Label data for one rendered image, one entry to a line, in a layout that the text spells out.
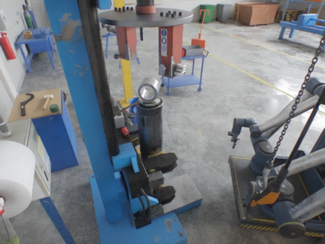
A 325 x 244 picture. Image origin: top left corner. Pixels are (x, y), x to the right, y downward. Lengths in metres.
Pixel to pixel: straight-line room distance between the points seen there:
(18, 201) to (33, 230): 1.81
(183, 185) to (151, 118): 1.32
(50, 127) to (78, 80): 1.61
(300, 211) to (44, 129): 2.80
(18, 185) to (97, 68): 0.67
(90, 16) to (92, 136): 0.82
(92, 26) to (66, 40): 0.19
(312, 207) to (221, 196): 1.16
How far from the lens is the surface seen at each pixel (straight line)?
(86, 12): 1.15
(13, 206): 1.14
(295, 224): 2.08
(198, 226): 2.58
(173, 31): 1.24
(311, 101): 2.41
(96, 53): 1.19
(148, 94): 1.60
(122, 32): 1.51
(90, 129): 1.53
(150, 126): 1.61
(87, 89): 1.38
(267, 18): 14.39
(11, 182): 1.03
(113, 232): 2.44
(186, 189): 2.65
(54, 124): 2.86
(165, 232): 2.39
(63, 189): 3.10
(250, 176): 2.70
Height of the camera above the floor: 2.28
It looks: 36 degrees down
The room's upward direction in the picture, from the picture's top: straight up
